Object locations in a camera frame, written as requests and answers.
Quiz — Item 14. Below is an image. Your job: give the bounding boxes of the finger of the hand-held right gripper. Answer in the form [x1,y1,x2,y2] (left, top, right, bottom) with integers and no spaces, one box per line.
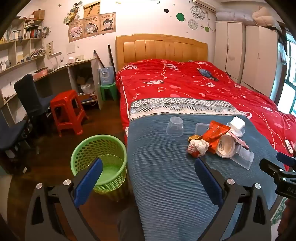
[259,158,296,179]
[276,152,296,166]

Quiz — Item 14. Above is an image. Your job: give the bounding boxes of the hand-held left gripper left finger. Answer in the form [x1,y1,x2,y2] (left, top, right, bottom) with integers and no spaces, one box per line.
[24,157,103,241]

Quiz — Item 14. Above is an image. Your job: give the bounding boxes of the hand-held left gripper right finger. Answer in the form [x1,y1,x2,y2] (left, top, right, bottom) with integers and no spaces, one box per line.
[194,158,272,241]

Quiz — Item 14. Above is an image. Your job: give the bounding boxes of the green plastic basket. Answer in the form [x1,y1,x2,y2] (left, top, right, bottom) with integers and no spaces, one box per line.
[70,135,128,201]

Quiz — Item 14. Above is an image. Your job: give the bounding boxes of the clear plastic box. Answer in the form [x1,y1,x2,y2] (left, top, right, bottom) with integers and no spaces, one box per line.
[230,146,255,170]

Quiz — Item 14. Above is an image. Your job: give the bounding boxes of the white red wrapper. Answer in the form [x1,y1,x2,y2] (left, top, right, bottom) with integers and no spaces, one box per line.
[187,138,210,158]

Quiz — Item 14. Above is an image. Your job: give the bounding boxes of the pink wrapper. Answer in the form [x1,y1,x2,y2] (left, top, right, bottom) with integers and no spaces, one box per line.
[229,132,250,149]

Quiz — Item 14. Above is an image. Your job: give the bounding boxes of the white round paper bowl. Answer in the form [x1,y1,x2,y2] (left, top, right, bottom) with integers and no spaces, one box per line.
[215,133,237,159]

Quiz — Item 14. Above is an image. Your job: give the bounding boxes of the small clear round container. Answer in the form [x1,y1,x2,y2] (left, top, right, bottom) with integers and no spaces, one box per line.
[228,126,245,138]

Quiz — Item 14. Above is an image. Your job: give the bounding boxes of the orange snack packet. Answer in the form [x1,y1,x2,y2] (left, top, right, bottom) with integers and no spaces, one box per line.
[201,120,231,154]

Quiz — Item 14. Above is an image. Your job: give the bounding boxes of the clear rectangular plastic tray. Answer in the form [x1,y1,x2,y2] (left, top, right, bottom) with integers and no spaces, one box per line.
[194,122,212,138]

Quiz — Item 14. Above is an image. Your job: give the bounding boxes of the clear plastic cup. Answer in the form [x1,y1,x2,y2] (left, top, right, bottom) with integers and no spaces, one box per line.
[166,116,185,138]

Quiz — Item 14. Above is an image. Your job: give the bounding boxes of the person's right forearm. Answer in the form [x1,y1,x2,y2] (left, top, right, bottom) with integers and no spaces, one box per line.
[277,197,296,241]

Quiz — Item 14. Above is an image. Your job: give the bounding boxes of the small white device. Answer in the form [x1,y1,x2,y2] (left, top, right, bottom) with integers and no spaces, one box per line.
[285,140,296,156]

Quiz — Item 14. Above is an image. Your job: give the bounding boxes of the blue ribbed blanket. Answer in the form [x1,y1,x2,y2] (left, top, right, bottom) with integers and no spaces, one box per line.
[128,98,286,241]

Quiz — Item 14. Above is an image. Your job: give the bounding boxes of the person's leg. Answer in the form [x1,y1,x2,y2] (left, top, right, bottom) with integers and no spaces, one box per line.
[116,206,142,241]

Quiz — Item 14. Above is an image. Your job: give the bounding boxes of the window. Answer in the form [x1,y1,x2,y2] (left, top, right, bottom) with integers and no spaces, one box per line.
[276,30,296,114]

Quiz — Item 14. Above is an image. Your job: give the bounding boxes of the red plastic stool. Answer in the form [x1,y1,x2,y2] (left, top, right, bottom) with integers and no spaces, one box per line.
[50,90,89,137]

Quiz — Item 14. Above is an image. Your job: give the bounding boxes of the white plastic bag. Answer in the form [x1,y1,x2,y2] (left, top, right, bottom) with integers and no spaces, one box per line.
[81,83,95,94]

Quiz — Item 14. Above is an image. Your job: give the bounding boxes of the dark office chair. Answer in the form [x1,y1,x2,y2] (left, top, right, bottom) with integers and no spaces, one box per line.
[14,74,58,130]
[0,111,31,174]

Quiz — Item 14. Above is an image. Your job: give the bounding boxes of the green plastic stool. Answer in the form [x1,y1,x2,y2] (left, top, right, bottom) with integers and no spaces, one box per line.
[100,83,117,101]

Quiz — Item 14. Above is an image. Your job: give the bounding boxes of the white desk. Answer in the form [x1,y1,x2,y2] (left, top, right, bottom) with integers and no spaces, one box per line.
[32,57,103,110]

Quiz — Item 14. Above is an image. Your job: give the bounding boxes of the red patterned bedspread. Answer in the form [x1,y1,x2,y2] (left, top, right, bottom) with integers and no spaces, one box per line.
[116,58,296,160]

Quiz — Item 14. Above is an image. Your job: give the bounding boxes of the white wardrobe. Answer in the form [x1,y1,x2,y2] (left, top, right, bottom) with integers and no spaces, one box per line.
[214,21,281,98]

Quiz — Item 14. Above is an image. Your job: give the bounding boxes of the blue paper bag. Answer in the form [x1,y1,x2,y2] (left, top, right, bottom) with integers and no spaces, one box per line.
[99,66,115,86]

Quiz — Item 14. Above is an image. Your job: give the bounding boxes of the blue toy figure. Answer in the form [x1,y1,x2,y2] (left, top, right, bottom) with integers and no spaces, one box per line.
[197,68,219,81]

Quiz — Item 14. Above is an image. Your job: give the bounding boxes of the black long stick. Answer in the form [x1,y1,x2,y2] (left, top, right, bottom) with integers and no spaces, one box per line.
[108,45,116,77]
[94,49,103,70]

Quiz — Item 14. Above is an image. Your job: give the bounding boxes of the white desk lamp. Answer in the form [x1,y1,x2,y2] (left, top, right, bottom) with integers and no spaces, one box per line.
[50,51,63,69]

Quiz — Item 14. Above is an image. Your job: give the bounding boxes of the beige pillow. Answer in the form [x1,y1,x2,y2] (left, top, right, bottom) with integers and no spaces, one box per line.
[252,6,282,30]

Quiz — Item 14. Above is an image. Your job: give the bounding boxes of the wooden headboard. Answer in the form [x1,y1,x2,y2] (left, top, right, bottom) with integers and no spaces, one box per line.
[116,34,208,72]

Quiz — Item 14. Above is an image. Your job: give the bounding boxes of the white folded duvet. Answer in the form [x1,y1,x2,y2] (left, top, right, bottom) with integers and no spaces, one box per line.
[216,10,255,24]

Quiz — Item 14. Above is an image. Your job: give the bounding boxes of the wooden bookshelf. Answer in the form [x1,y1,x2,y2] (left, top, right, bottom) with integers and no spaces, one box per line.
[0,17,47,123]

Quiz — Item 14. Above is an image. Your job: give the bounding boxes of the row of books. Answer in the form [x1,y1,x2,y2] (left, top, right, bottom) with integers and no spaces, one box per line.
[23,27,43,39]

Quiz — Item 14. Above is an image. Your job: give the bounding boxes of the white air conditioner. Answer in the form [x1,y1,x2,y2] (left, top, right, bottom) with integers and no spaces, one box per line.
[193,0,216,12]

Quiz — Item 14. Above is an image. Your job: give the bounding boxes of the brown cardboard box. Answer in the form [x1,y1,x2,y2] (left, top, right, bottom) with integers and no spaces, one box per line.
[32,9,45,20]

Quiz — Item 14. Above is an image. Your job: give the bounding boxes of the triple cartoon wall poster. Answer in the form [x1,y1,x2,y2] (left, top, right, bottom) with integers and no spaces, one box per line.
[68,13,116,43]

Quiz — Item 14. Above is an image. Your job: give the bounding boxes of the airplane wall sticker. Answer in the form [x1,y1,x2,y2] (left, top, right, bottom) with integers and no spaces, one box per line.
[63,1,84,24]

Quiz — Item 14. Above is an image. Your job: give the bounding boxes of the tan wall poster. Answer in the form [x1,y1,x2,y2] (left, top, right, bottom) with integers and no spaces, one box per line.
[83,1,101,16]

